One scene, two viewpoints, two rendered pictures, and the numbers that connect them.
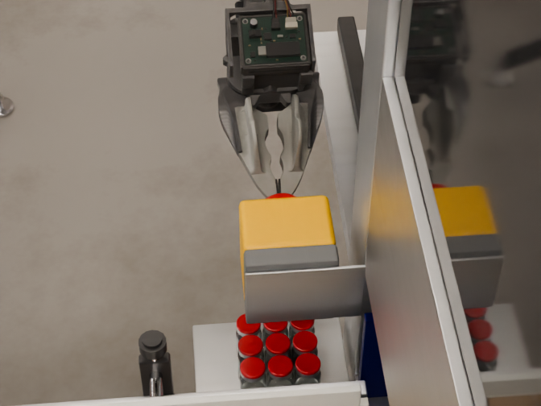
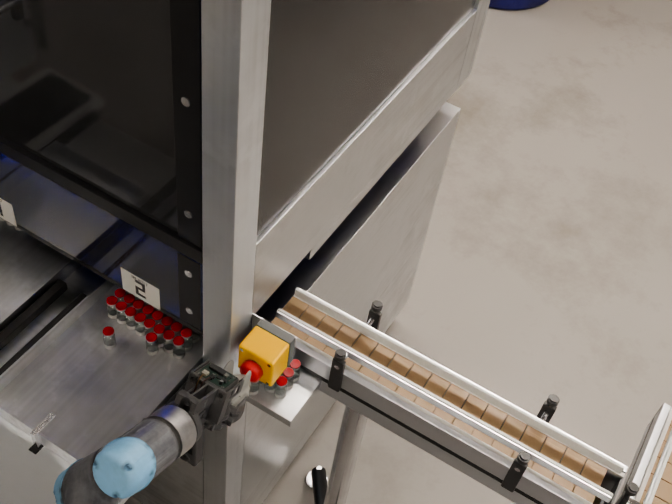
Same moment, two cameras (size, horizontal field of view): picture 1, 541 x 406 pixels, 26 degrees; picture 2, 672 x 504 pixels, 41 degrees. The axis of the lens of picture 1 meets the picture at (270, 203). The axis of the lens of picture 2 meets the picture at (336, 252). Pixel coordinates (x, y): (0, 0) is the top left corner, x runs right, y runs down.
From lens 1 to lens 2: 154 cm
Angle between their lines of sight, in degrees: 82
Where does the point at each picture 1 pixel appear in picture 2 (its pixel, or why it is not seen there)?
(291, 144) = not seen: hidden behind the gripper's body
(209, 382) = (303, 394)
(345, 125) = not seen: hidden behind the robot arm
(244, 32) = (226, 384)
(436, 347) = (321, 182)
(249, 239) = (284, 345)
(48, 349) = not seen: outside the picture
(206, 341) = (291, 411)
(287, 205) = (258, 349)
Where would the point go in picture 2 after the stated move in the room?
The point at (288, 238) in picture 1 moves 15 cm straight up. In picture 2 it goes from (271, 336) to (276, 281)
